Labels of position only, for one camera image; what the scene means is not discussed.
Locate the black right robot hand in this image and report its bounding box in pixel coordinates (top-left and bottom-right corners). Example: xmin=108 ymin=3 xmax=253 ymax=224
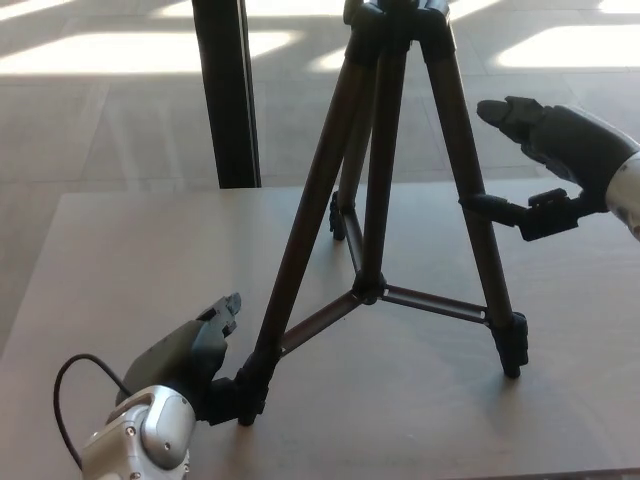
xmin=458 ymin=95 xmax=640 ymax=243

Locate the brown black camera tripod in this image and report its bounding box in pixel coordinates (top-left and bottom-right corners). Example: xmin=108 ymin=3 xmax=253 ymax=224
xmin=237 ymin=0 xmax=531 ymax=427

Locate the black upright post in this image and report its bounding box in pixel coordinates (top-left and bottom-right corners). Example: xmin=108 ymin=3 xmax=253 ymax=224
xmin=191 ymin=0 xmax=263 ymax=190

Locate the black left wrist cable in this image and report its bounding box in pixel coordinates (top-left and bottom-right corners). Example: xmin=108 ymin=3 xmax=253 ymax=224
xmin=53 ymin=353 xmax=132 ymax=472

